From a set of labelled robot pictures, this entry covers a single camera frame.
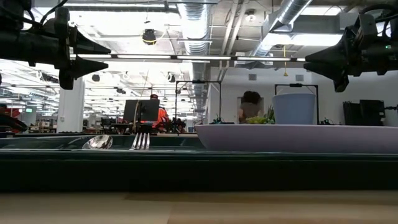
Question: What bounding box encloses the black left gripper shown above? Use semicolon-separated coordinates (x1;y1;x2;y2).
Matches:
29;6;112;91

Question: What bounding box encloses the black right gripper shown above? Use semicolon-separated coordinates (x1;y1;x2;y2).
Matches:
303;3;398;93

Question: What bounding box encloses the light blue cup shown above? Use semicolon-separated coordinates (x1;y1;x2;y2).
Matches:
272;93;317;126

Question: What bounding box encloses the lavender plate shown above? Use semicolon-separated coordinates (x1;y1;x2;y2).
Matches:
195;124;398;154

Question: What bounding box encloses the silver metal spoon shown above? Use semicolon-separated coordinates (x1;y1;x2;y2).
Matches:
81;134;114;151

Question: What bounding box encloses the silver metal fork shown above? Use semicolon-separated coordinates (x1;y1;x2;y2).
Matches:
129;133;151;151

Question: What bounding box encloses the dark green serving tray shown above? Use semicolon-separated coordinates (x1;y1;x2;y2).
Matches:
0;134;398;192

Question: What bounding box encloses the white building pillar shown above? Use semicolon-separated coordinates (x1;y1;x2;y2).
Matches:
56;77;86;134

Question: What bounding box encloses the black equipment rack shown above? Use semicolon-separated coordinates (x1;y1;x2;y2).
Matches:
342;99;398;127

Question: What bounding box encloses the black computer monitor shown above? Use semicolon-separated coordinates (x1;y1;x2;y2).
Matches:
123;99;160;123

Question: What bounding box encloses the yellow-green potted plant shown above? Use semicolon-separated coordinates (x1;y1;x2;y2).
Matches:
245;115;276;125

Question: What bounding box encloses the person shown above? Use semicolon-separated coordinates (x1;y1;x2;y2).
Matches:
238;90;264;124
149;93;171;130

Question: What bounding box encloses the long LED light bar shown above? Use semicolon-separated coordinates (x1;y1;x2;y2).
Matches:
70;53;307;64

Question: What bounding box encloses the red and black machine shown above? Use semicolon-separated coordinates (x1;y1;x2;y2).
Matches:
0;104;29;134

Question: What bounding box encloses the black metal frame stand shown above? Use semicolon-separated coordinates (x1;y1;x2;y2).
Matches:
274;83;320;125
175;80;223;125

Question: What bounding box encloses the yellow hanging cord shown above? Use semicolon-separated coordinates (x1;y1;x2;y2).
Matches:
282;45;289;77

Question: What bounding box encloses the black ceiling camera dome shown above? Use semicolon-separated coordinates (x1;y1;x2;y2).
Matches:
142;29;157;46

